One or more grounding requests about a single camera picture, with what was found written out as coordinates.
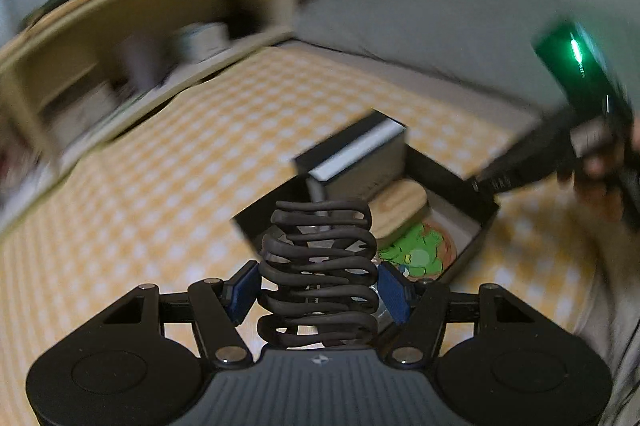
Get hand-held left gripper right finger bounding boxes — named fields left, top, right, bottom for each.
left=376, top=261, right=539, bottom=367

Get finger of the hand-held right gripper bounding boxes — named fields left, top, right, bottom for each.
left=471, top=106, right=577, bottom=195

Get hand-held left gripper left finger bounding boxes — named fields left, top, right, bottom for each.
left=102, top=261, right=263, bottom=369

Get green frog coaster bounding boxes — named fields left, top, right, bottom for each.
left=377, top=221, right=459, bottom=281

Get black wire holder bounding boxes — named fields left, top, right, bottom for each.
left=256, top=200, right=379, bottom=350

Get black cardboard box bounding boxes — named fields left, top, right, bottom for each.
left=232, top=108, right=501, bottom=287

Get person's right hand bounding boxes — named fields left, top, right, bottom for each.
left=556, top=150, right=624, bottom=221

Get yellow checkered blanket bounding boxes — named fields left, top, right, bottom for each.
left=0, top=46, right=601, bottom=357

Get white gift box black lid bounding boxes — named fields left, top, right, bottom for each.
left=294, top=115, right=407, bottom=207

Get grey pillow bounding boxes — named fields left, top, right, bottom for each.
left=292, top=0, right=556, bottom=117

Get beige bed sheet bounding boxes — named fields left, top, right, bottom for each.
left=277, top=38, right=640, bottom=426

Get white tissue box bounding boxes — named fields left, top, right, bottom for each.
left=179, top=22, right=232, bottom=62

